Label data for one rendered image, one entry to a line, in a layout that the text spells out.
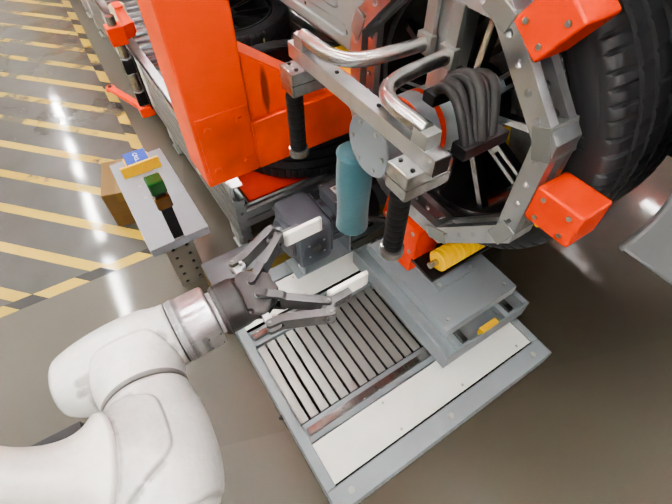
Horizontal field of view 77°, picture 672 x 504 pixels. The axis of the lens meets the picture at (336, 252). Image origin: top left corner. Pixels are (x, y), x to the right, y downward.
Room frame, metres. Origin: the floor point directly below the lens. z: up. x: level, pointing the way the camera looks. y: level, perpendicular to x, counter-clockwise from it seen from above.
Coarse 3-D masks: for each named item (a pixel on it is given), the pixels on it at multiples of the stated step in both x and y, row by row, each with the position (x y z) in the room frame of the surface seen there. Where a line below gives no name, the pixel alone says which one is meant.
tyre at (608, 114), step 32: (640, 0) 0.66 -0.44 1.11; (384, 32) 1.00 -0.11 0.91; (608, 32) 0.60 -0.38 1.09; (640, 32) 0.62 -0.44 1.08; (576, 64) 0.62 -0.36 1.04; (608, 64) 0.58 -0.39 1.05; (640, 64) 0.60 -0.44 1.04; (576, 96) 0.60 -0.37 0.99; (608, 96) 0.56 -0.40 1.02; (640, 96) 0.58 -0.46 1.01; (608, 128) 0.54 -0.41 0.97; (640, 128) 0.56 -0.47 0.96; (576, 160) 0.56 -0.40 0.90; (608, 160) 0.52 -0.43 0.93; (640, 160) 0.57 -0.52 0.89; (608, 192) 0.53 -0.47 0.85
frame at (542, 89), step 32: (384, 0) 0.88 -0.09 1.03; (480, 0) 0.69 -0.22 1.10; (512, 0) 0.64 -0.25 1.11; (352, 32) 0.96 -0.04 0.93; (512, 32) 0.64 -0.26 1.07; (512, 64) 0.61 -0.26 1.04; (544, 64) 0.61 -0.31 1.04; (544, 96) 0.56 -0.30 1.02; (544, 128) 0.54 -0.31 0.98; (576, 128) 0.55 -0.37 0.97; (544, 160) 0.52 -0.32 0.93; (384, 192) 0.82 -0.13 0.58; (512, 192) 0.54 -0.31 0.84; (448, 224) 0.65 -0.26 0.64; (480, 224) 0.58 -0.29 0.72; (512, 224) 0.52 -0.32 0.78
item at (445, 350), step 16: (368, 256) 0.94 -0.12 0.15; (368, 272) 0.88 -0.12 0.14; (384, 272) 0.87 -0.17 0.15; (384, 288) 0.80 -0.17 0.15; (400, 288) 0.80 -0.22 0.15; (400, 304) 0.73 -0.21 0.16; (496, 304) 0.73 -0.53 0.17; (512, 304) 0.73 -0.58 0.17; (416, 320) 0.67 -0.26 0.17; (480, 320) 0.68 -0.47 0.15; (496, 320) 0.66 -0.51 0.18; (416, 336) 0.65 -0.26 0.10; (432, 336) 0.62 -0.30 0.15; (448, 336) 0.61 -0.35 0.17; (464, 336) 0.61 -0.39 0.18; (480, 336) 0.62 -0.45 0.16; (432, 352) 0.58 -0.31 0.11; (448, 352) 0.57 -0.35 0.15; (464, 352) 0.59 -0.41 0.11
